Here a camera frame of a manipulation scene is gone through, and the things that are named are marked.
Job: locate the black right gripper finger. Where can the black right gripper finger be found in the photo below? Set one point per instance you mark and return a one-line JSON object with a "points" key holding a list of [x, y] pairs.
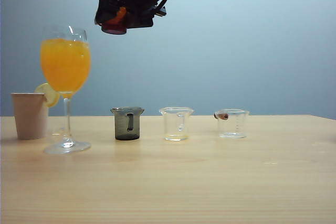
{"points": [[139, 20], [105, 11]]}

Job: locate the amber measuring cup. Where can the amber measuring cup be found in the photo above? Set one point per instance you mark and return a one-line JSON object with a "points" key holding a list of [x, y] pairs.
{"points": [[114, 28]]}

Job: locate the beige paper cup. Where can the beige paper cup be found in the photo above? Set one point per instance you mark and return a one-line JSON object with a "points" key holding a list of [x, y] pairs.
{"points": [[29, 119]]}

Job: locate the yellow lemon slice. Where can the yellow lemon slice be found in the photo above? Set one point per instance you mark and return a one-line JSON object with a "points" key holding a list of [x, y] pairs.
{"points": [[51, 95]]}

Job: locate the wine glass with orange drink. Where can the wine glass with orange drink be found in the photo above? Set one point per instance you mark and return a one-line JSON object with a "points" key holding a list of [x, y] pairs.
{"points": [[65, 66]]}

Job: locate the smoky grey measuring cup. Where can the smoky grey measuring cup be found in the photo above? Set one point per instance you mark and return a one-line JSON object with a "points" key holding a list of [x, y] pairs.
{"points": [[122, 127]]}

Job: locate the clear glass measuring cup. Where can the clear glass measuring cup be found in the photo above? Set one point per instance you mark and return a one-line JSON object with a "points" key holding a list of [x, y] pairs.
{"points": [[173, 127]]}

